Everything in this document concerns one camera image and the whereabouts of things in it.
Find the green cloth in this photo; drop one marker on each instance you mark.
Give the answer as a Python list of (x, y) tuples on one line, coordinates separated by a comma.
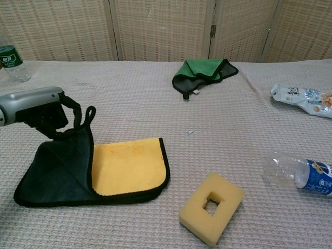
[(202, 70)]

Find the dark grey yellow-backed cloth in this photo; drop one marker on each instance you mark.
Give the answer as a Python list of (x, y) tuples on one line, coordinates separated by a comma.
[(124, 166)]

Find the small white paper scrap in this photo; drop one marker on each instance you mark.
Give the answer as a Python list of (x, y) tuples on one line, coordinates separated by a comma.
[(190, 132)]

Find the pink woven tablecloth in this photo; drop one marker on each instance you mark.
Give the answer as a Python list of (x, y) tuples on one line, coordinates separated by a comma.
[(166, 116)]

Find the metal screen hinge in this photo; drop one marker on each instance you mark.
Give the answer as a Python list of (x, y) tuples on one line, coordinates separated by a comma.
[(213, 30)]

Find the white snack bag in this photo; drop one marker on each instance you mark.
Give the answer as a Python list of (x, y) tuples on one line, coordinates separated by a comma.
[(306, 99)]

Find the beige woven folding screen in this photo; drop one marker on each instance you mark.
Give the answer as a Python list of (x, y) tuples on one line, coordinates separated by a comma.
[(166, 28)]

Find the green label water bottle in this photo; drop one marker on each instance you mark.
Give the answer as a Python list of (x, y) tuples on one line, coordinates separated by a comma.
[(11, 62)]

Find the yellow sponge with hole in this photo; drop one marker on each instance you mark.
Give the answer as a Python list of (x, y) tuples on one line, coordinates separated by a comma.
[(197, 215)]

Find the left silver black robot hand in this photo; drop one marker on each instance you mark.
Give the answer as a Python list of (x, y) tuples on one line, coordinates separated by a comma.
[(31, 103)]

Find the blue label empty plastic bottle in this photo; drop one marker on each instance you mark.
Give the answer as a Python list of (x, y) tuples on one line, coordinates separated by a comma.
[(298, 171)]

